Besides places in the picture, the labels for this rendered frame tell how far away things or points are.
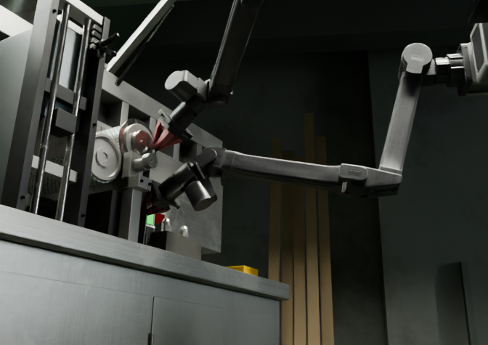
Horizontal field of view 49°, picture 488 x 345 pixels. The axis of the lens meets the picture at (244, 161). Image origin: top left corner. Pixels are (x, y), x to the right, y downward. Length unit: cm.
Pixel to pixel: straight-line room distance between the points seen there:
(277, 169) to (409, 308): 230
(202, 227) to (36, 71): 127
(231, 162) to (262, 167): 8
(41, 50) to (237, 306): 71
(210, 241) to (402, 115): 112
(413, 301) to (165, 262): 264
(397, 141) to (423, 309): 225
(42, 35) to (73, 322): 58
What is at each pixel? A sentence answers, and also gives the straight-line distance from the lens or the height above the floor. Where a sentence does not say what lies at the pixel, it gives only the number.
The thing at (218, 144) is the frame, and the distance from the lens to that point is 245.
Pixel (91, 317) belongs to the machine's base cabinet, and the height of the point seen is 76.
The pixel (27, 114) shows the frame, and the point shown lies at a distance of 111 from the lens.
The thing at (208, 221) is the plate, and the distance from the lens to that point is 228.
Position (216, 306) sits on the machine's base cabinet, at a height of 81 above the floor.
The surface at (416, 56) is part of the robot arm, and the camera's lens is 152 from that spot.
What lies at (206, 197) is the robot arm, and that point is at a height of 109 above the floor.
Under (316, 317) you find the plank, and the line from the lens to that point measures 318.
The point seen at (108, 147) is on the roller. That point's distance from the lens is 141.
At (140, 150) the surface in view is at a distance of 146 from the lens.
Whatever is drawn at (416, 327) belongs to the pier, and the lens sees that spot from 354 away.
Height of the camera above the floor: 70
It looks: 20 degrees up
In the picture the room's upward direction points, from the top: 1 degrees clockwise
